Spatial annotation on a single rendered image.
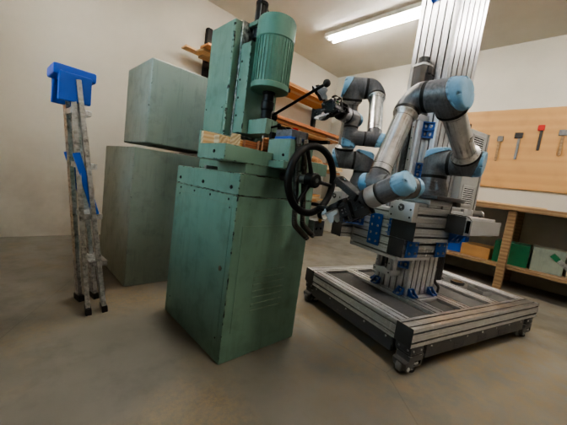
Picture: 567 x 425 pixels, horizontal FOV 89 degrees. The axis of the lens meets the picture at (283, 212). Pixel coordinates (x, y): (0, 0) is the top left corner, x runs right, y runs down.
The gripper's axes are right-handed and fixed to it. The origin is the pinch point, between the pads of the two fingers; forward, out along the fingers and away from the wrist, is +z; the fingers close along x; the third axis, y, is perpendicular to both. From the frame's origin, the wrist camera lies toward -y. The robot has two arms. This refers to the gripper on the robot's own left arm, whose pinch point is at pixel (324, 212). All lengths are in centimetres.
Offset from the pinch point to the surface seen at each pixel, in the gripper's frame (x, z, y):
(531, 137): 336, -38, -56
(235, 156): -26.5, 11.5, -27.5
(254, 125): -4, 22, -51
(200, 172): -25, 44, -36
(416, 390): 32, 6, 79
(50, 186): -67, 240, -111
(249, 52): -5, 11, -82
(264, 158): -12.6, 11.5, -28.0
